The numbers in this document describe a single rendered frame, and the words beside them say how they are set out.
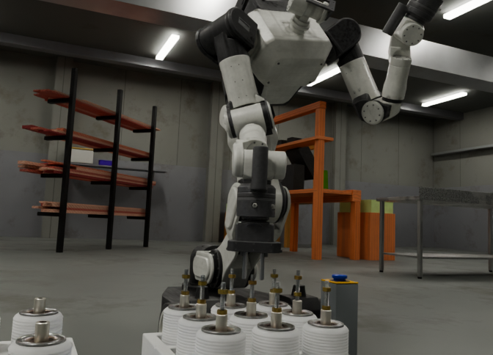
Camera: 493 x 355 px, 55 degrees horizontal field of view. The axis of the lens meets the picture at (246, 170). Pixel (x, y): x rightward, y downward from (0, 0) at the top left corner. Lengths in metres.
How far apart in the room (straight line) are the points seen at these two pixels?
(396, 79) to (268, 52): 0.42
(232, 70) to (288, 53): 0.20
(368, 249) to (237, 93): 5.75
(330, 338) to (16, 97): 9.42
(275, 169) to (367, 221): 5.92
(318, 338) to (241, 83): 0.70
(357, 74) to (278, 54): 0.32
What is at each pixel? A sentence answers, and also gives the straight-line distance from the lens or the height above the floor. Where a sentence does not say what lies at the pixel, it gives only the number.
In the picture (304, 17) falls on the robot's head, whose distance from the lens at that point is 1.47.
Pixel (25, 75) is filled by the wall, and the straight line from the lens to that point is 10.21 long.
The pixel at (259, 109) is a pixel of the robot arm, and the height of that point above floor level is 0.76.
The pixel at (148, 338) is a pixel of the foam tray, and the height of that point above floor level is 0.18.
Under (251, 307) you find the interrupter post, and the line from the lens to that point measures 1.08.
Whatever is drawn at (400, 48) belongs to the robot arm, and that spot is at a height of 1.03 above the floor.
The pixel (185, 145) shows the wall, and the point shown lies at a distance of 10.35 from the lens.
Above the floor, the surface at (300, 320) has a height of 0.25.
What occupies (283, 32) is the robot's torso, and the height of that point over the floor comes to 1.02.
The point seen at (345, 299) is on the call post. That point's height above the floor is 0.27.
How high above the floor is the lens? 0.46
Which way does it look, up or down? 6 degrees up
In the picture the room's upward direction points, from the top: 3 degrees clockwise
